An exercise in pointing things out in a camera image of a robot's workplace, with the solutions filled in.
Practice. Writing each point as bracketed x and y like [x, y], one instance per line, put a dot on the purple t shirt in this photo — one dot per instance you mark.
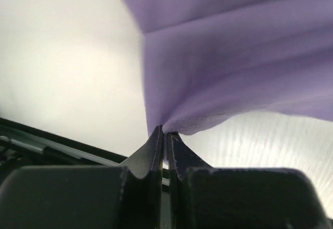
[205, 61]

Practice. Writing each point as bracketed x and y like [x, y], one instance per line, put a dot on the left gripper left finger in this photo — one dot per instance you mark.
[51, 182]

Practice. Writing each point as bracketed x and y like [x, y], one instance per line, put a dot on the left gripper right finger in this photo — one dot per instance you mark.
[202, 196]

